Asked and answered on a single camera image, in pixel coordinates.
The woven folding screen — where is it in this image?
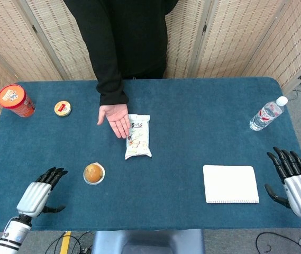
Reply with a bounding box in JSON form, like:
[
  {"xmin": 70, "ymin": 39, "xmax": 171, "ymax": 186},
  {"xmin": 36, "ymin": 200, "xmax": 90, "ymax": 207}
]
[{"xmin": 0, "ymin": 0, "xmax": 301, "ymax": 121}]

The red cylindrical snack can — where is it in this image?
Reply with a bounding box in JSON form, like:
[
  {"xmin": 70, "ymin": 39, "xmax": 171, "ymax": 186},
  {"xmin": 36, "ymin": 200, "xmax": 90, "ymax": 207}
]
[{"xmin": 0, "ymin": 84, "xmax": 35, "ymax": 118}]

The person's bare hand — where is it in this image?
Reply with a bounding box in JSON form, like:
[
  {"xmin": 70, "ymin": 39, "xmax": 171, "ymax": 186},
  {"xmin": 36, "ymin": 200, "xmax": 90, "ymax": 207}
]
[{"xmin": 97, "ymin": 103, "xmax": 131, "ymax": 139}]

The small round yellow tin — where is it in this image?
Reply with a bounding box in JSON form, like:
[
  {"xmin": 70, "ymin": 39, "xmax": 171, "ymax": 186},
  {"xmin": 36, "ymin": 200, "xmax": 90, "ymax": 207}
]
[{"xmin": 54, "ymin": 100, "xmax": 72, "ymax": 117}]

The white spiral notepad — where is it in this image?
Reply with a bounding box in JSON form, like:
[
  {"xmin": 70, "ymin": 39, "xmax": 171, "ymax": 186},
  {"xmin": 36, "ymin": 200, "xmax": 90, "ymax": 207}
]
[{"xmin": 203, "ymin": 165, "xmax": 260, "ymax": 204}]

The round bread bun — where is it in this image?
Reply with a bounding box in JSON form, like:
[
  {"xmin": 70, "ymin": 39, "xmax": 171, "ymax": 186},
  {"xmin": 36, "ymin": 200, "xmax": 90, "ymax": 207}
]
[{"xmin": 83, "ymin": 162, "xmax": 106, "ymax": 186}]

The white snack bag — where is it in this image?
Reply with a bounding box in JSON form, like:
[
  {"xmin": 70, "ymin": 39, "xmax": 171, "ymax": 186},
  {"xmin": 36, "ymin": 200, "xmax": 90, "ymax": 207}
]
[{"xmin": 124, "ymin": 114, "xmax": 152, "ymax": 160}]

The black floor cable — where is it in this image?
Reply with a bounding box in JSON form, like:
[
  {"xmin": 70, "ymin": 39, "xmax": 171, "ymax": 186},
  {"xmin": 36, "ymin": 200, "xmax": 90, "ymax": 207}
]
[
  {"xmin": 254, "ymin": 232, "xmax": 301, "ymax": 254},
  {"xmin": 44, "ymin": 230, "xmax": 95, "ymax": 254}
]

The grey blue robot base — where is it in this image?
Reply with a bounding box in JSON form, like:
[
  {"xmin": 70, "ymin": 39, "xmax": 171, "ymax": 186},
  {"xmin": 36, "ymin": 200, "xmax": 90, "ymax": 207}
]
[{"xmin": 91, "ymin": 229, "xmax": 206, "ymax": 254}]

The clear plastic water bottle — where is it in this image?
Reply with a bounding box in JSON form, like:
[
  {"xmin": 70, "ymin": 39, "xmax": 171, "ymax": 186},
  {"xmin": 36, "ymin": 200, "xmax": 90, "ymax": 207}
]
[{"xmin": 249, "ymin": 96, "xmax": 289, "ymax": 132}]

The person's black clothed torso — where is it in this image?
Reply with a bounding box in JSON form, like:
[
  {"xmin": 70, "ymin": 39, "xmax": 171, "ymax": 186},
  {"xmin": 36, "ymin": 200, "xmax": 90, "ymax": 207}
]
[{"xmin": 63, "ymin": 0, "xmax": 180, "ymax": 80}]

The person's black sleeved forearm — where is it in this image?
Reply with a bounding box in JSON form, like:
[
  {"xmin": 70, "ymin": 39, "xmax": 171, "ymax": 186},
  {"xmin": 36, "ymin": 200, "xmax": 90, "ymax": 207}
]
[{"xmin": 69, "ymin": 0, "xmax": 130, "ymax": 106}]

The blue table cloth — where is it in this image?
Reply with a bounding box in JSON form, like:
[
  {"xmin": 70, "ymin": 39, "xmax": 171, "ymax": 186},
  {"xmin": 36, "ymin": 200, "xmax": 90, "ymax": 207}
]
[{"xmin": 0, "ymin": 77, "xmax": 301, "ymax": 233}]

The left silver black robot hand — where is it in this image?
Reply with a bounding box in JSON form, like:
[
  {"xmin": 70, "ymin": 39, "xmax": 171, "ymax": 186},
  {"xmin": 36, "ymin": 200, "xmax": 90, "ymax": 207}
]
[{"xmin": 16, "ymin": 167, "xmax": 68, "ymax": 219}]

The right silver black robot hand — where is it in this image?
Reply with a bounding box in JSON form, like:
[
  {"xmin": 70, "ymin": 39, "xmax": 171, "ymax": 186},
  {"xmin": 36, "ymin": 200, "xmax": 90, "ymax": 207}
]
[{"xmin": 264, "ymin": 147, "xmax": 301, "ymax": 219}]

